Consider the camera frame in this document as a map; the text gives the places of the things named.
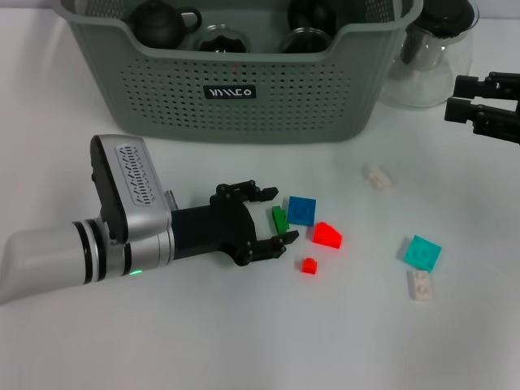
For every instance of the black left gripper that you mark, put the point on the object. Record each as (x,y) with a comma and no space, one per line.
(211,231)

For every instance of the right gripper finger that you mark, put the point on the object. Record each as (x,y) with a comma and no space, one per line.
(457,109)
(465,86)

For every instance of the green toy brick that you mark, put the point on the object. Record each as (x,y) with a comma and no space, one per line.
(279,219)

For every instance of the blue square toy plate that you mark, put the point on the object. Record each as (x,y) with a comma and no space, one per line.
(301,210)

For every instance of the red sloped toy brick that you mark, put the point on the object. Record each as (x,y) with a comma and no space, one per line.
(327,236)

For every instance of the small white toy brick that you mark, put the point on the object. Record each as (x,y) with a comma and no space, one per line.
(378,178)

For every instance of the teal square toy plate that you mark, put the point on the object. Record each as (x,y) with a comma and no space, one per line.
(422,252)

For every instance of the glass teacup black holder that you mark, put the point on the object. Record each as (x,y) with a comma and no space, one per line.
(313,16)
(304,42)
(223,40)

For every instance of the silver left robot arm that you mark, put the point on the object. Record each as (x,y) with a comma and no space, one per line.
(40,260)

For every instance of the glass carafe black lid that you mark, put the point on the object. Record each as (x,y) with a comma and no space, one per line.
(430,81)

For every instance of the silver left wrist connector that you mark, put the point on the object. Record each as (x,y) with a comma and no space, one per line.
(170,201)

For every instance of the grey-green perforated plastic basket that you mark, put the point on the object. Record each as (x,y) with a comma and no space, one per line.
(243,118)

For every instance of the white flat toy plate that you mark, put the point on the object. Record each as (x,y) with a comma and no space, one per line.
(420,286)

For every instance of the dark brown clay teapot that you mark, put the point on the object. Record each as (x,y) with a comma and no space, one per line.
(156,26)

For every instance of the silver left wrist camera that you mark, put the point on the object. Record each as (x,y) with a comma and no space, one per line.
(136,178)

